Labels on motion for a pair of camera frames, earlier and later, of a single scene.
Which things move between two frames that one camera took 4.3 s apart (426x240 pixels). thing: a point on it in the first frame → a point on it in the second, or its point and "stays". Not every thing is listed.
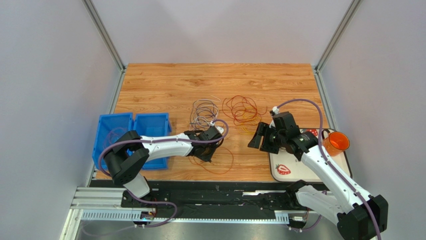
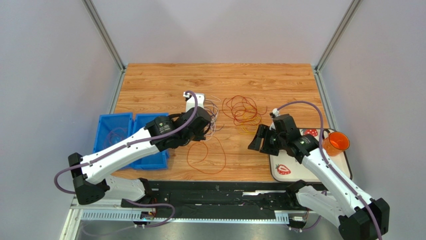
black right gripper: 264,137 stays
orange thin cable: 213,172 → 201,160
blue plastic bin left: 110,128 stays
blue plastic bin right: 153,125 stays
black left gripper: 208,158 → 200,137
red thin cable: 243,110 stays
